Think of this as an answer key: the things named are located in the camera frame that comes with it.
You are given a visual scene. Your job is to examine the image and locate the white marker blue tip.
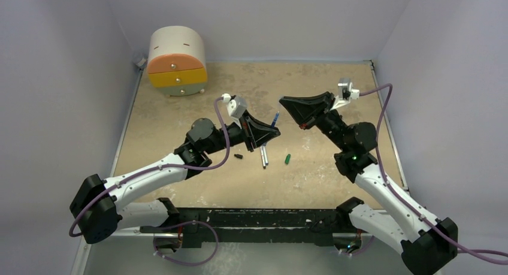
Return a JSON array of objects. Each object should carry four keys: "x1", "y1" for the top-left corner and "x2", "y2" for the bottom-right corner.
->
[{"x1": 261, "y1": 145, "x2": 269, "y2": 167}]

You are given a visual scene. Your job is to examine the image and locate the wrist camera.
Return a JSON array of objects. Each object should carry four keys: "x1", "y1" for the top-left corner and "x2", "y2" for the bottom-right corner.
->
[
  {"x1": 222, "y1": 93, "x2": 247, "y2": 120},
  {"x1": 331, "y1": 78, "x2": 360, "y2": 110}
]

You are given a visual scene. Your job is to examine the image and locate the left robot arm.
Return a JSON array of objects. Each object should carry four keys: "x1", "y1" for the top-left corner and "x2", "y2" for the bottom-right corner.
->
[{"x1": 69, "y1": 111, "x2": 280, "y2": 244}]

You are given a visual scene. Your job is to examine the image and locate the white marker black tip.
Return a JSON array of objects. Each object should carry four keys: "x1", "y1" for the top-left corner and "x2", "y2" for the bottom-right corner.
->
[{"x1": 260, "y1": 146, "x2": 267, "y2": 169}]

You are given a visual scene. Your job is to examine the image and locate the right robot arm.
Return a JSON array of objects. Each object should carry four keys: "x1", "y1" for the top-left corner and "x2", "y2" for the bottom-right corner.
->
[{"x1": 279, "y1": 92, "x2": 458, "y2": 274}]

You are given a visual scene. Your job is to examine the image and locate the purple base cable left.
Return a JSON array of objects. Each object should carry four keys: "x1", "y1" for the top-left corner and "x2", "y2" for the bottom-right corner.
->
[{"x1": 152, "y1": 218, "x2": 221, "y2": 267}]

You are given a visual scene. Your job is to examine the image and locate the blue pen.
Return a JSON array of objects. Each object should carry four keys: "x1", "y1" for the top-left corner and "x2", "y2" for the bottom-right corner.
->
[{"x1": 271, "y1": 111, "x2": 280, "y2": 128}]

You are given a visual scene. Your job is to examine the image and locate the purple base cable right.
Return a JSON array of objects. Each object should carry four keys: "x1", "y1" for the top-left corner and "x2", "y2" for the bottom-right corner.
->
[{"x1": 337, "y1": 225, "x2": 377, "y2": 258}]

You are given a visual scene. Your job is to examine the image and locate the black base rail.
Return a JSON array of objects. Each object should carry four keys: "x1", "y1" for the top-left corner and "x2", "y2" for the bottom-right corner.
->
[{"x1": 140, "y1": 198, "x2": 371, "y2": 253}]

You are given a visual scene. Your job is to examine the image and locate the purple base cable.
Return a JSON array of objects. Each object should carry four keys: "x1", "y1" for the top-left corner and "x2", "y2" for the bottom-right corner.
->
[
  {"x1": 337, "y1": 225, "x2": 377, "y2": 258},
  {"x1": 152, "y1": 218, "x2": 221, "y2": 267}
]

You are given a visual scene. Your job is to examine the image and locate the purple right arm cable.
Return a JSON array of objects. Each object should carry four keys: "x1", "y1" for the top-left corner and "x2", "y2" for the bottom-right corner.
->
[{"x1": 357, "y1": 83, "x2": 508, "y2": 265}]

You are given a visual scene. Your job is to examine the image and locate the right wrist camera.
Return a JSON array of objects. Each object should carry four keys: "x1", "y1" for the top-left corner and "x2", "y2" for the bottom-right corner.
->
[{"x1": 331, "y1": 78, "x2": 360, "y2": 110}]

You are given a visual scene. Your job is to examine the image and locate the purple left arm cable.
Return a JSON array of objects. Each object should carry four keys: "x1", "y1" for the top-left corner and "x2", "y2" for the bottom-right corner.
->
[{"x1": 69, "y1": 97, "x2": 232, "y2": 238}]

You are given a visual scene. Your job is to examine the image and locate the small three-drawer pastel cabinet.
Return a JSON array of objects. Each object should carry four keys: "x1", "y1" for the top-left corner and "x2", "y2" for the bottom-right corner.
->
[{"x1": 146, "y1": 26, "x2": 208, "y2": 96}]

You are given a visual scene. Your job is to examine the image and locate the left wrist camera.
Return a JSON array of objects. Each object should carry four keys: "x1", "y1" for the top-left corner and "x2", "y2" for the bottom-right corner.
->
[{"x1": 222, "y1": 93, "x2": 247, "y2": 120}]

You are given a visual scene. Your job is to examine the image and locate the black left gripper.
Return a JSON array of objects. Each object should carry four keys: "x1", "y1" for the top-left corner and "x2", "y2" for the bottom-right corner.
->
[{"x1": 204, "y1": 110, "x2": 280, "y2": 155}]

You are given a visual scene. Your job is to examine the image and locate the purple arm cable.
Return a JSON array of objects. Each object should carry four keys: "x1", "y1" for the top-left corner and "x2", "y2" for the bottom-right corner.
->
[
  {"x1": 69, "y1": 97, "x2": 232, "y2": 238},
  {"x1": 357, "y1": 83, "x2": 508, "y2": 265}
]

